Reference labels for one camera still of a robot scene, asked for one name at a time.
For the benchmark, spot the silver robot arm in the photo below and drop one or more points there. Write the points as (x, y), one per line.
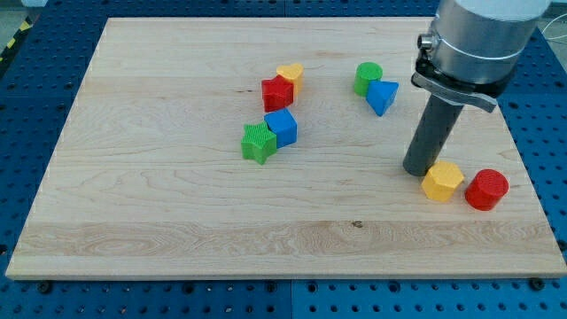
(470, 51)

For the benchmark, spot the green star block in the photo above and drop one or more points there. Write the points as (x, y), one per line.
(258, 142)

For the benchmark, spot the red star block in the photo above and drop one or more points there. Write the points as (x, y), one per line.
(277, 93)

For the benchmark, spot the blue triangle block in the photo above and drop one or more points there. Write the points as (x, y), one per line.
(381, 95)

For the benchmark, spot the blue cube block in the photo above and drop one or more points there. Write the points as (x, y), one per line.
(284, 126)

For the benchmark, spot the yellow heart block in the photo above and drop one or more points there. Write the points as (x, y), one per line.
(293, 73)

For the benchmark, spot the light wooden board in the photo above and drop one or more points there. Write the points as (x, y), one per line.
(148, 181)

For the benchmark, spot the green cylinder block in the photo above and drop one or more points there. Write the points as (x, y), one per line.
(366, 72)

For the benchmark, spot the yellow hexagon block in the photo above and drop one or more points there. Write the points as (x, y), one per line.
(442, 180)

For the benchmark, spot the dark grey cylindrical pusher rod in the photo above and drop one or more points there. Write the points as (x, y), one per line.
(434, 127)

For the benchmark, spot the red cylinder block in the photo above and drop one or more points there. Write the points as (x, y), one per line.
(486, 189)

